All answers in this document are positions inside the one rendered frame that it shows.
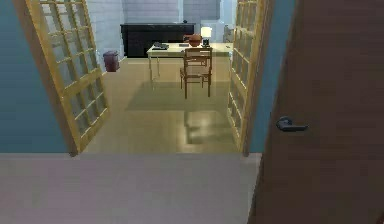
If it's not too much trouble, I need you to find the brown wooden chair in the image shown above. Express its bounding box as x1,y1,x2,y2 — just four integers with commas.
179,47,214,100

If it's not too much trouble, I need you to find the pale wooden table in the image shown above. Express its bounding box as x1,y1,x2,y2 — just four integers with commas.
146,41,234,82

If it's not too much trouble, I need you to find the yellow glazed lattice door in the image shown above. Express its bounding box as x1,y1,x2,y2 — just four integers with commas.
227,0,270,157
13,0,111,157

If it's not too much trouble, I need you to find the white table lamp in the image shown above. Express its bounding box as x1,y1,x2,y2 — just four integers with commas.
200,26,213,48

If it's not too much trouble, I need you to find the black long sideboard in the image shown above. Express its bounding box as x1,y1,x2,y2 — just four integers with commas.
120,22,197,59

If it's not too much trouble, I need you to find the maroon waste bin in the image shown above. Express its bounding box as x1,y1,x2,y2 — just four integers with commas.
102,50,121,73

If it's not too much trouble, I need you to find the grey window blind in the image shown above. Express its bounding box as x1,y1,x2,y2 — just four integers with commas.
182,0,222,21

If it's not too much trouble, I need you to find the brown wooden room door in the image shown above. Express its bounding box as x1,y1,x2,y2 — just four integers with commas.
247,0,384,224

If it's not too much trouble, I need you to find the black lever door handle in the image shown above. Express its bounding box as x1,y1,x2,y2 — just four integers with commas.
275,116,309,133

